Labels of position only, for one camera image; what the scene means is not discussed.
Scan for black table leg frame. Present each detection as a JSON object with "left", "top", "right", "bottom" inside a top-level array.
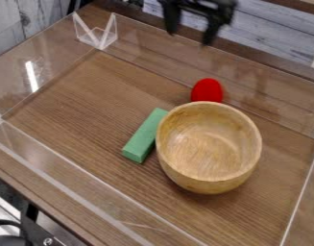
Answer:
[{"left": 20, "top": 204, "right": 65, "bottom": 246}]

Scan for light wooden bowl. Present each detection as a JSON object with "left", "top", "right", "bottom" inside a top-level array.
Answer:
[{"left": 155, "top": 102, "right": 263, "bottom": 194}]

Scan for black cable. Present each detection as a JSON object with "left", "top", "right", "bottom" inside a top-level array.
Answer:
[{"left": 0, "top": 219, "right": 28, "bottom": 246}]

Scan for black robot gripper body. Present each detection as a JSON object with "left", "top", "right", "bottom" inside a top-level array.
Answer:
[{"left": 157, "top": 0, "right": 238, "bottom": 24}]

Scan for green rectangular block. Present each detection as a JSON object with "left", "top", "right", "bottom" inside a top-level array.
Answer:
[{"left": 121, "top": 108, "right": 168, "bottom": 163}]

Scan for red plush strawberry toy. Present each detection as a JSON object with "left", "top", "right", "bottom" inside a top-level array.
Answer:
[{"left": 189, "top": 78, "right": 223, "bottom": 103}]

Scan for clear acrylic corner bracket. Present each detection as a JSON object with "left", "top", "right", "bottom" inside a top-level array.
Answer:
[{"left": 72, "top": 12, "right": 117, "bottom": 50}]

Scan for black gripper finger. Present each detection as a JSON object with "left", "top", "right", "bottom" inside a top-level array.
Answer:
[
  {"left": 201, "top": 12, "right": 226, "bottom": 45},
  {"left": 161, "top": 1, "right": 180, "bottom": 35}
]

